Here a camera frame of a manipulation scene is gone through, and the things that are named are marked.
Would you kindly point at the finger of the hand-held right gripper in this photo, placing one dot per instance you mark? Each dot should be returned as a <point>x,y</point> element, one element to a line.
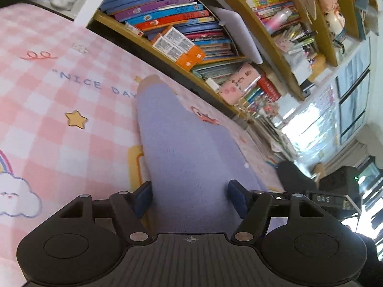
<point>279,196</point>

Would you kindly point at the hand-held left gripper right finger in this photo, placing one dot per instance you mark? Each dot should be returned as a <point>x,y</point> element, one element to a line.
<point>238,198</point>

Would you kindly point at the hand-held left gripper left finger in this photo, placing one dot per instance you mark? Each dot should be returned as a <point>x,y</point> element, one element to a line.
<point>143,197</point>

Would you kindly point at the black rounded object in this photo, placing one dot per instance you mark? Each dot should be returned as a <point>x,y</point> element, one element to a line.
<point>294,176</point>

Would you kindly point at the stack of books and papers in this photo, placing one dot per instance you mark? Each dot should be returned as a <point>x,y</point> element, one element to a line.
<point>275,137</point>

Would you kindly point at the upright red book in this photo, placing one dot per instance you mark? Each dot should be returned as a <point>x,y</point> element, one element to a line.
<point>269,89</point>

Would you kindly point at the pink printed cylindrical container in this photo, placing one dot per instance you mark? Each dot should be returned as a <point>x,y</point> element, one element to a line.
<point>239,83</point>

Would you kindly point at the white charger adapter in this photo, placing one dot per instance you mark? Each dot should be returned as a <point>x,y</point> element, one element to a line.
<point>213,84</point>

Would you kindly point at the pink checkered cartoon desk mat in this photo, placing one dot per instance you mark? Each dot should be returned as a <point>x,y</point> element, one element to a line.
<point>59,101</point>

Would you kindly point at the white storage box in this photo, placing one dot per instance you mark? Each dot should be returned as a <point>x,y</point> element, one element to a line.
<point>300,64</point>

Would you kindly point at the orange and white box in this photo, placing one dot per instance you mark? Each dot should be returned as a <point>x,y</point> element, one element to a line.
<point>179,47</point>

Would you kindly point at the clear pen organizer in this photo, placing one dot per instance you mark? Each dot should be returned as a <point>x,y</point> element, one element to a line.
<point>296,39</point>

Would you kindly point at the pink gradient bottle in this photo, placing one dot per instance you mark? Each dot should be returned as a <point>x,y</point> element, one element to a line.
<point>278,19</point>

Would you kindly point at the row of colourful children's books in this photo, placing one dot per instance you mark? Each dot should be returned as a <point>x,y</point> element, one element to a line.
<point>167,15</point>

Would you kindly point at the white and wooden bookshelf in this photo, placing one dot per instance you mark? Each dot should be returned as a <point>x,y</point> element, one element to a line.
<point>95,0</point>

